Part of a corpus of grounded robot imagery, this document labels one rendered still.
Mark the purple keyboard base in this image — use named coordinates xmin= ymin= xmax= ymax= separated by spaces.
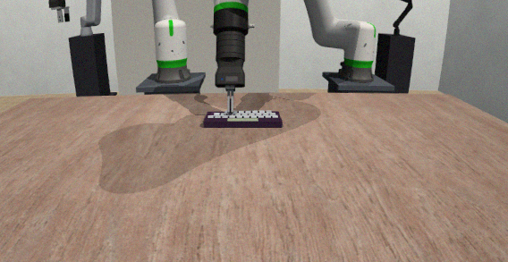
xmin=203 ymin=111 xmax=283 ymax=128

